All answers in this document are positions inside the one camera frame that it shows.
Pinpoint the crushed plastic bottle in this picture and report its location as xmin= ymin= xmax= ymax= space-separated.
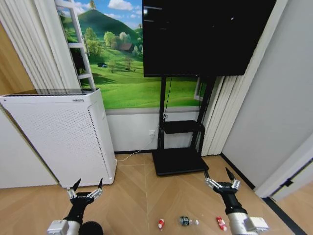
xmin=178 ymin=215 xmax=200 ymax=226

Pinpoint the black television floor stand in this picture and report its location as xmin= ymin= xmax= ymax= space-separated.
xmin=151 ymin=75 xmax=218 ymax=177

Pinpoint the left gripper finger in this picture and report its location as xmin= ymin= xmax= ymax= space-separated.
xmin=87 ymin=177 xmax=104 ymax=200
xmin=67 ymin=178 xmax=82 ymax=199

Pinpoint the white pleated curtain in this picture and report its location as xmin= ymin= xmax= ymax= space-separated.
xmin=0 ymin=0 xmax=82 ymax=95
xmin=201 ymin=75 xmax=252 ymax=157

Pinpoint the black round trash bin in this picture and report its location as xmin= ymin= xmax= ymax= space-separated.
xmin=78 ymin=221 xmax=104 ymax=235

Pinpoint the red white snack wrapper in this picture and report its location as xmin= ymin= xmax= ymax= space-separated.
xmin=215 ymin=216 xmax=227 ymax=231

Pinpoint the white power cable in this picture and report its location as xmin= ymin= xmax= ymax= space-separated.
xmin=115 ymin=136 xmax=154 ymax=162

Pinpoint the white door frame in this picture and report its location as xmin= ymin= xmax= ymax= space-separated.
xmin=254 ymin=133 xmax=313 ymax=203

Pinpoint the white air purifier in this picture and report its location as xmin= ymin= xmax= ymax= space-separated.
xmin=0 ymin=88 xmax=117 ymax=188

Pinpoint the large black television screen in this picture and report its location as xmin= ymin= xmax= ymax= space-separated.
xmin=141 ymin=0 xmax=277 ymax=78

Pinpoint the black television cable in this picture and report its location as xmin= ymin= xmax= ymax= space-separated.
xmin=162 ymin=76 xmax=173 ymax=123

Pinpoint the landscape window wall poster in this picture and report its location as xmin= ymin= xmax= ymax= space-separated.
xmin=54 ymin=0 xmax=207 ymax=110

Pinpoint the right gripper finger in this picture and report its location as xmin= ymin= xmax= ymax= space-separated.
xmin=203 ymin=171 xmax=223 ymax=189
xmin=225 ymin=167 xmax=242 ymax=190

